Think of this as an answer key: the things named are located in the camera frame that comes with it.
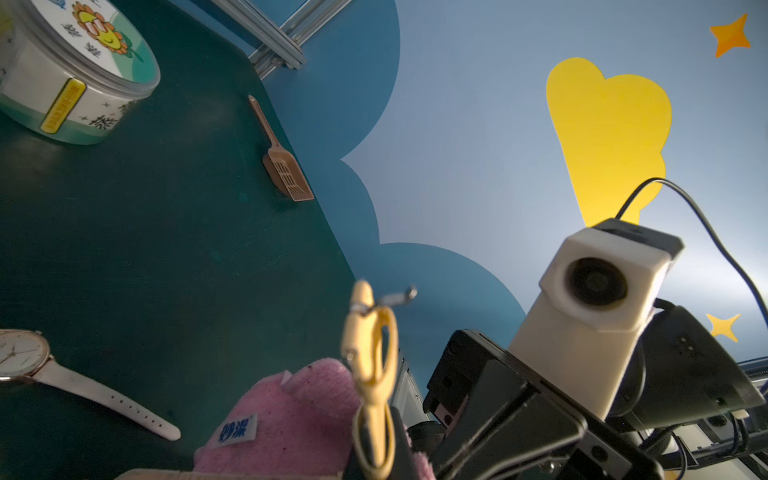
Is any white strap watch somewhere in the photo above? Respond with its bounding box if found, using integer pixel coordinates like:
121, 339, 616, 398
1, 329, 181, 441

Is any jar with sunflower lid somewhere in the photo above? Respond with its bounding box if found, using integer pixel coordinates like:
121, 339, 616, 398
1, 0, 161, 145

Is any right aluminium frame post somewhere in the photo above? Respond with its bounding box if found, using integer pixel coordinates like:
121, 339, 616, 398
249, 0, 351, 80

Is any brown litter scoop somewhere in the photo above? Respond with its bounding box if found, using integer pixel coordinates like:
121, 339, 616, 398
248, 95, 315, 202

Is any back aluminium frame bar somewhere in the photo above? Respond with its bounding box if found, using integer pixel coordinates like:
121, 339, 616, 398
213, 0, 307, 69

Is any pink cloth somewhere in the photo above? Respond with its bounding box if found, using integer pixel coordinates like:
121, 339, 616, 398
191, 357, 436, 480

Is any black camera cable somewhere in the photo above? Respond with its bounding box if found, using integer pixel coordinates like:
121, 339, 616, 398
614, 176, 768, 331

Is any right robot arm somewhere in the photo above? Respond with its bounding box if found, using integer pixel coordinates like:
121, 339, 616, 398
424, 300, 767, 479

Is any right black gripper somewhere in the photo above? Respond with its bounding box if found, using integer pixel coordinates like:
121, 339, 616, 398
423, 330, 663, 479

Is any gold strap watch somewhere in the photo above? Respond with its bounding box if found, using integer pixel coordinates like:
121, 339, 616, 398
341, 280, 417, 479

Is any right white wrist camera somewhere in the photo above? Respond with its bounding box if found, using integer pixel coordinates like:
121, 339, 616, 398
508, 219, 685, 419

